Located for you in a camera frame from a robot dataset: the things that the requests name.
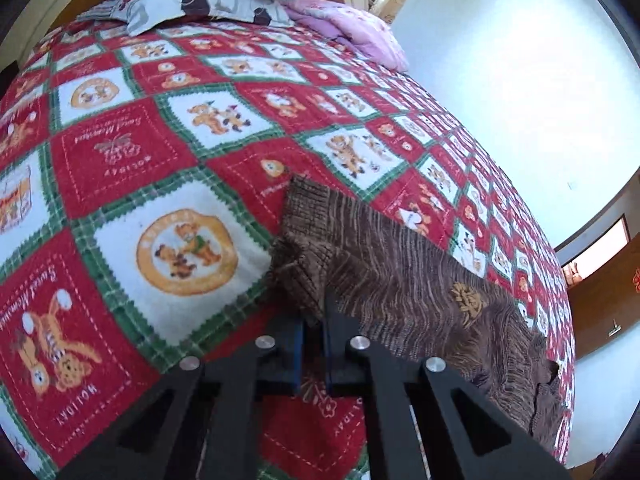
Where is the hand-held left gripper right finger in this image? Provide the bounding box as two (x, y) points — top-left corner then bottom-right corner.
(324, 292), (576, 480)

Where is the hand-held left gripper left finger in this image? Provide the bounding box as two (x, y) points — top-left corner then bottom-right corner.
(56, 318), (306, 480)

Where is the brown knit sweater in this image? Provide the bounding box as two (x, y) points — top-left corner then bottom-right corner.
(267, 174), (563, 456)

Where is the red checkered printed blanket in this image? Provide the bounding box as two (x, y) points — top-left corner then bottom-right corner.
(0, 14), (578, 480)

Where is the brown wooden door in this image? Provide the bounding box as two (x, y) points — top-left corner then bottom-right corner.
(565, 240), (640, 361)

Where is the pink quilt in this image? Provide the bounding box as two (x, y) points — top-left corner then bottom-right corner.
(284, 0), (411, 73)

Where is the grey pillow with brown dots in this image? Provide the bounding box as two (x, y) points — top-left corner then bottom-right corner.
(90, 0), (296, 37)

